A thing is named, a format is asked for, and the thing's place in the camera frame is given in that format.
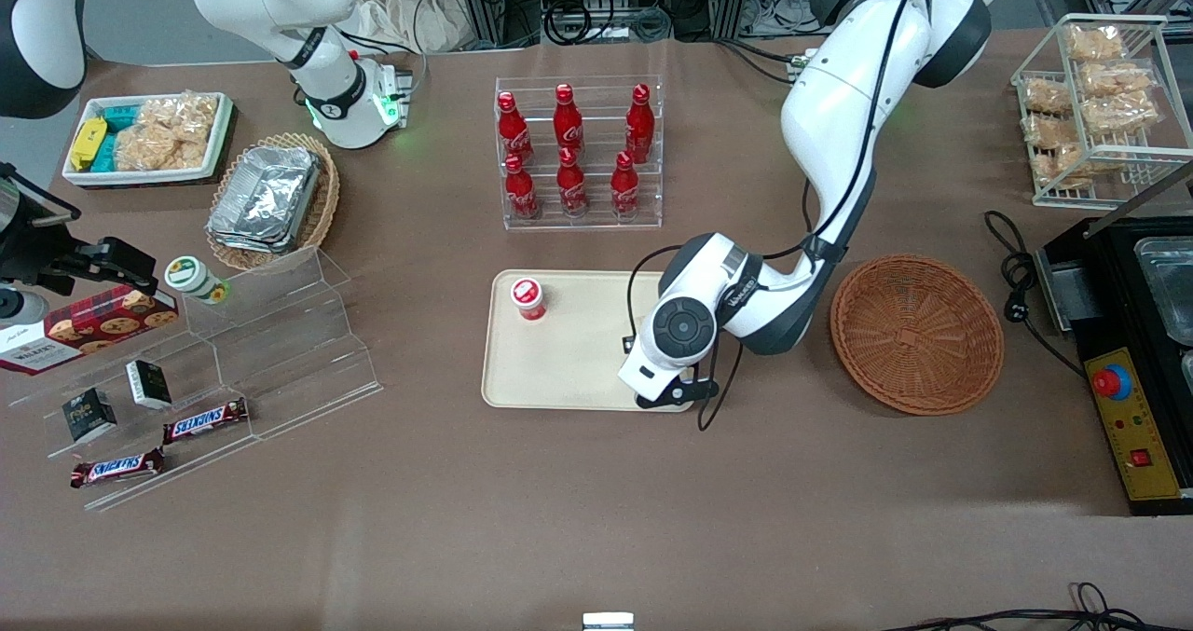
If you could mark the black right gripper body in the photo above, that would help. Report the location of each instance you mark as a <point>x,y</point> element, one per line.
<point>34,244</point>

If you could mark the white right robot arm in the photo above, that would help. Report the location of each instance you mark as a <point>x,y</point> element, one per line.
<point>317,72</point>

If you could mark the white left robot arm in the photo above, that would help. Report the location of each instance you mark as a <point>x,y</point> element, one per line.
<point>839,118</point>

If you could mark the white rectangular snack tray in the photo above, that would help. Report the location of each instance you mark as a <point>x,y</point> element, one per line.
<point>140,177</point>

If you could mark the cream plastic serving tray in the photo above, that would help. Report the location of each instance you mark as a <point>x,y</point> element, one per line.
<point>569,361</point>

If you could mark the foil wrapped sandwich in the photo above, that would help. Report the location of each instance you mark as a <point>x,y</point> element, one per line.
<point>252,243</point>
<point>266,188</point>

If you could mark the light wicker basket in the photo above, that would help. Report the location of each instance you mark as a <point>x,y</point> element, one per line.
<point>322,212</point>

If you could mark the brown round wicker basket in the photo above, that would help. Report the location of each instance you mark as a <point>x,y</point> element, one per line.
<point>918,333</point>

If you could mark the red tartan Walkers cookie box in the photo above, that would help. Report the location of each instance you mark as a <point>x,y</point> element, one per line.
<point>93,323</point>

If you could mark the white green yogurt bottle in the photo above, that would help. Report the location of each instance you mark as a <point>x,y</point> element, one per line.
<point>191,277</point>

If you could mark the teal snack package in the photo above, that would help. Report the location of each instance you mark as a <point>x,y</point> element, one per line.
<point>121,115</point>
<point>105,153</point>

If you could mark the yellow snack package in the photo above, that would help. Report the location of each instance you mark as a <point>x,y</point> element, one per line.
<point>87,142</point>

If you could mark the black box with white side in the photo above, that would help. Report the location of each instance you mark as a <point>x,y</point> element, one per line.
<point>149,384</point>

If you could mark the bag of golden crackers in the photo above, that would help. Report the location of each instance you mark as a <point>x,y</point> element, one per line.
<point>168,132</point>

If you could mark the small red lidded cup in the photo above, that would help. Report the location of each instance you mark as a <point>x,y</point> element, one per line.
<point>527,297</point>

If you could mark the black box with gold logo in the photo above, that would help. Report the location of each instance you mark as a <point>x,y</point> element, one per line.
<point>89,417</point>

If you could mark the clear acrylic stepped display stand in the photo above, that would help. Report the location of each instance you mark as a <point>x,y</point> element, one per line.
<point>280,333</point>

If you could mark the Snickers chocolate bar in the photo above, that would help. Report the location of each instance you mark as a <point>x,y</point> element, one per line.
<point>116,468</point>
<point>205,419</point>

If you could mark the red Coca-Cola bottle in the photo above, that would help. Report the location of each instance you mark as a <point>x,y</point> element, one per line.
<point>568,120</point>
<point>639,120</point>
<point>512,128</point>
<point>520,190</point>
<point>624,188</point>
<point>571,185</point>

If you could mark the clear acrylic bottle rack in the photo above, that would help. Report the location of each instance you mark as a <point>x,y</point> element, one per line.
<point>601,100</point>

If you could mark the beige cloth bag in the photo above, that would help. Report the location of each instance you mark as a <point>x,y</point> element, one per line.
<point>410,6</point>

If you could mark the clear bag of fried snacks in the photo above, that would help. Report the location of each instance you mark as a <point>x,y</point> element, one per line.
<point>1123,112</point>
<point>1049,96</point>
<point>1067,167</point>
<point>1114,78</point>
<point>1049,131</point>
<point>1095,42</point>

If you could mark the black appliance with yellow panel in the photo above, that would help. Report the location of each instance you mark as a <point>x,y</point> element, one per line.
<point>1109,267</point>

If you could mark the steel pan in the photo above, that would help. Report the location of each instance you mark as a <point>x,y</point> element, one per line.
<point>1170,286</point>

